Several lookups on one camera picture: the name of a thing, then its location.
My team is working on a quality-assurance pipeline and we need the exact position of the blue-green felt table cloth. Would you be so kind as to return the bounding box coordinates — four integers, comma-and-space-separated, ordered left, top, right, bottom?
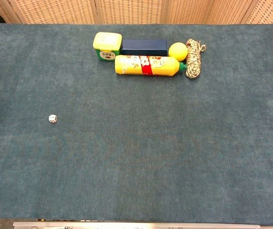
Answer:
0, 22, 273, 226

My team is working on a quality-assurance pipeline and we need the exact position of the yellow bottle with red label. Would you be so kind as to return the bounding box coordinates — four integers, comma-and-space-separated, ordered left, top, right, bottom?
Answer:
114, 54, 188, 77

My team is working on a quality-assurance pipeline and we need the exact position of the dark blue rectangular box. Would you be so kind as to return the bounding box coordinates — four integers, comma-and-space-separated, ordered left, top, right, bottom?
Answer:
120, 39, 168, 57

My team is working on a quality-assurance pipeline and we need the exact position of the green tub with yellow lid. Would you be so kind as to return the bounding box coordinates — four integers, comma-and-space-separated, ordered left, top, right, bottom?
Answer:
93, 32, 123, 62

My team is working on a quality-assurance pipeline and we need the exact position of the yellow ball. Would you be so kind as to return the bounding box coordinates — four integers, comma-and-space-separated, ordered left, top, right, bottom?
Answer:
168, 42, 189, 62

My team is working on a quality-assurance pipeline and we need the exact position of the woven rattan folding screen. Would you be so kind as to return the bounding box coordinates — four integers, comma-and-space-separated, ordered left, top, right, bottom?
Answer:
0, 0, 273, 25

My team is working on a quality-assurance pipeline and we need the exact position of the coiled beige patterned rope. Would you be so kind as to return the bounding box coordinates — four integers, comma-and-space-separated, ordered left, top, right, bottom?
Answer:
185, 39, 207, 80

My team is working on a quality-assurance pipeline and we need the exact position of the silver metal rail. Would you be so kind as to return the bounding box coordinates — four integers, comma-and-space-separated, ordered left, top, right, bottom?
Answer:
12, 221, 262, 229

